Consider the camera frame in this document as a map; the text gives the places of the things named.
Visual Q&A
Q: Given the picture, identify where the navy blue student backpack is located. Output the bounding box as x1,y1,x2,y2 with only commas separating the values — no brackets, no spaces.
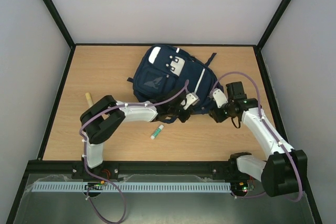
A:
127,44,224,115

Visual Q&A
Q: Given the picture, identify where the black aluminium frame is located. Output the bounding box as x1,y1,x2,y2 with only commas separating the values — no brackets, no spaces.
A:
5,0,323,224

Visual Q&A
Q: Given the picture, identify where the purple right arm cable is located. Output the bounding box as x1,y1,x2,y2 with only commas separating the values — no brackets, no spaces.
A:
209,71,304,202

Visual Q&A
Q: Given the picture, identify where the green white glue stick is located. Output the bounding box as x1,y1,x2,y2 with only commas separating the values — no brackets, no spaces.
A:
150,124,164,140

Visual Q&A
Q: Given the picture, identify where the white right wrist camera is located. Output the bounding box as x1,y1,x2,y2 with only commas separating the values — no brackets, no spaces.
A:
211,88,228,109

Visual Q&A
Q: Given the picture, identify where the controller circuit board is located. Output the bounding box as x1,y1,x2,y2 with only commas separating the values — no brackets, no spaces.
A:
83,180,110,191
230,180,256,193

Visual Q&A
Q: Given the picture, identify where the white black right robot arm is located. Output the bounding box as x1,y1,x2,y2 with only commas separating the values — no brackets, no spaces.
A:
209,82,308,197

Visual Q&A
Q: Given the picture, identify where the yellow glue stick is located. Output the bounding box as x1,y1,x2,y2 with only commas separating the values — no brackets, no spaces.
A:
85,92,93,107

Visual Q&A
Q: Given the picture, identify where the left controller circuit board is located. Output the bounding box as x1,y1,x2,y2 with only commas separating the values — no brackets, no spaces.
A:
83,180,110,191

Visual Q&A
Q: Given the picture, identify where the light blue slotted cable duct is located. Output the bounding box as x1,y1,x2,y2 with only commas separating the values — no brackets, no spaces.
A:
31,182,231,193

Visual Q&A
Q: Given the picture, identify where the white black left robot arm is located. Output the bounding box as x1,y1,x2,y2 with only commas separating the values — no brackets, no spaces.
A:
79,92,197,169

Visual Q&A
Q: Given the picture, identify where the right controller circuit board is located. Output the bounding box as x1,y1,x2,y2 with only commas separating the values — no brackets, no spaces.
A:
230,180,256,193

